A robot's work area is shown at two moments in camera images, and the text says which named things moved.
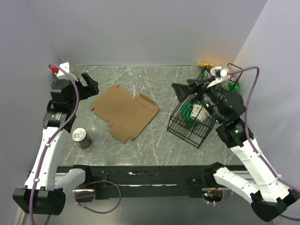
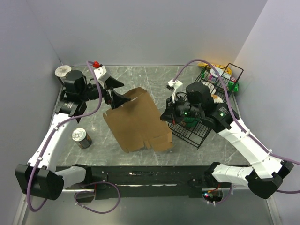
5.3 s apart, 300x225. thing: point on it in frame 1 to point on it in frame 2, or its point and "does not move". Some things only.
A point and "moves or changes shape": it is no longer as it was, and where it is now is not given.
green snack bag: [233, 86] does not move
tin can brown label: [79, 135] does not move
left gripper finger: [86, 78] to [111, 82]
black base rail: [148, 182] does not move
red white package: [233, 79] does not move
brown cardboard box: [127, 115] moves or changes shape
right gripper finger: [183, 91] to [168, 115]
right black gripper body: [208, 98] to [182, 109]
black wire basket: [194, 113] does not move
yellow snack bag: [208, 65] does not move
